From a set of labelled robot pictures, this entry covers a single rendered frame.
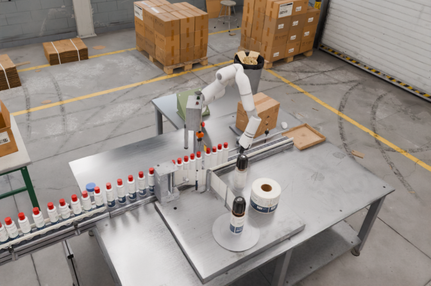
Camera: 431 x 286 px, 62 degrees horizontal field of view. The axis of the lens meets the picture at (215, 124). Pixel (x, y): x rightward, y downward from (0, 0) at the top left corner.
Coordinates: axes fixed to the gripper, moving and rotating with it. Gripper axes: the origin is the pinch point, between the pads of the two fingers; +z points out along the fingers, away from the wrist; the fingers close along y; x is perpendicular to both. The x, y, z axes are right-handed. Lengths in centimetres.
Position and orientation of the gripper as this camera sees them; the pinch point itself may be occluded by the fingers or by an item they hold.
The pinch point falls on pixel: (241, 151)
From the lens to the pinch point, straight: 294.7
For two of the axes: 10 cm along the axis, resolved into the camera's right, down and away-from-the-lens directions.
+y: 5.3, 5.1, -6.8
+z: -3.4, 8.6, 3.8
